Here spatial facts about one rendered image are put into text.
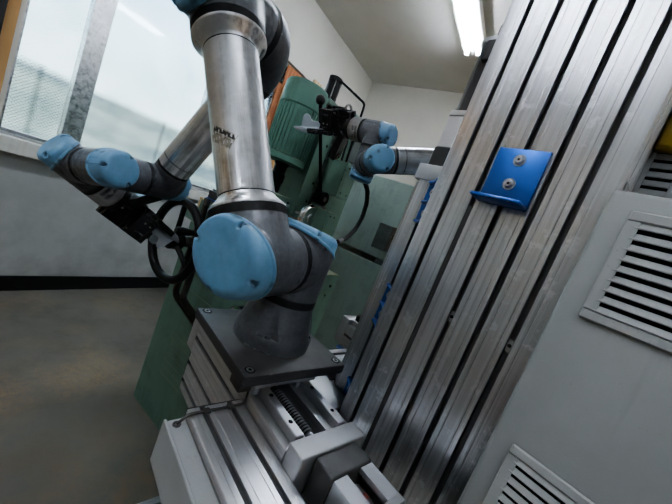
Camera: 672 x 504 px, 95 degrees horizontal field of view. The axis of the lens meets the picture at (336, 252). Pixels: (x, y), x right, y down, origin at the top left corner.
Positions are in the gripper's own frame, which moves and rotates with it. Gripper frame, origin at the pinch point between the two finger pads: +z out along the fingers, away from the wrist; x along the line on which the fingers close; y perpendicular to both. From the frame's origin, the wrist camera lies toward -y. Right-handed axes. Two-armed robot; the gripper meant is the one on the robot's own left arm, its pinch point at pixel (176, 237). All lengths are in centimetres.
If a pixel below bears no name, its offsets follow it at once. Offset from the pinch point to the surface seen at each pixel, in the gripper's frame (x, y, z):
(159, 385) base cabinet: -17, 48, 55
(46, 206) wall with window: -142, 23, 26
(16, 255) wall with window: -142, 53, 35
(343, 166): 7, -66, 28
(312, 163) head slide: -4, -59, 23
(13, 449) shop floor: -24, 81, 29
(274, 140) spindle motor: -10, -51, 7
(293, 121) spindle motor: -5, -60, 4
